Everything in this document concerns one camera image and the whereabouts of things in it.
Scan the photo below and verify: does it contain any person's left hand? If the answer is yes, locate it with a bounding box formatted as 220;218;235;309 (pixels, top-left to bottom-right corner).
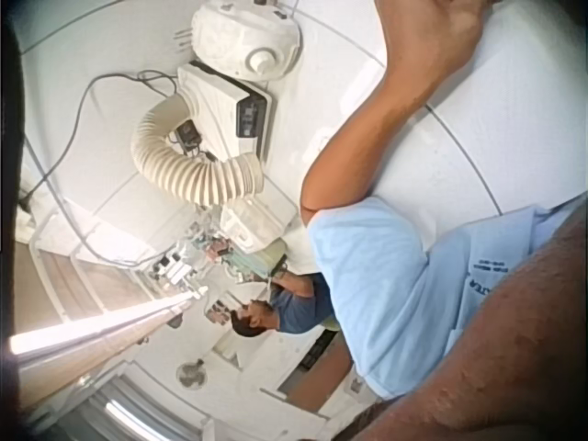
374;0;500;80

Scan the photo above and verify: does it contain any white round machine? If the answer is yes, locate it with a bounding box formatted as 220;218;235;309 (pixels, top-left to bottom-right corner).
189;0;303;85

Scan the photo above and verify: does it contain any white portable air conditioner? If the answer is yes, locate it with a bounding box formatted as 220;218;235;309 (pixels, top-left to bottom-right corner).
175;61;277;163

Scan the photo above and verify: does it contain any white box appliance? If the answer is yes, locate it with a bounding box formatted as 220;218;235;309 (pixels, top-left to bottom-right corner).
219;197;299;254

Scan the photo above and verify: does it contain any cluttered work table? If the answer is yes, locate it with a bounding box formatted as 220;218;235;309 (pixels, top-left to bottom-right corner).
154;228;288;298

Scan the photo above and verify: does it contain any beige pillar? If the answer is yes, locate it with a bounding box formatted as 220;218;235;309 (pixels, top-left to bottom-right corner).
8;293;195;408

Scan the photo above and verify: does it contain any beige corrugated hose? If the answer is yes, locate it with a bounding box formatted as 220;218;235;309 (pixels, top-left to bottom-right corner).
130;94;266;207

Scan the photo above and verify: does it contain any black cable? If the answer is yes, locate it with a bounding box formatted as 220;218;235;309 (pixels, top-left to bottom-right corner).
17;68;179;213

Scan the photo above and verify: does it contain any white cable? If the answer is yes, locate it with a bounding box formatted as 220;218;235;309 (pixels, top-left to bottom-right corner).
21;137;163;268

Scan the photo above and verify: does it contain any white wall fan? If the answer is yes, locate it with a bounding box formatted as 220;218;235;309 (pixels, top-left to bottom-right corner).
175;358;209;392

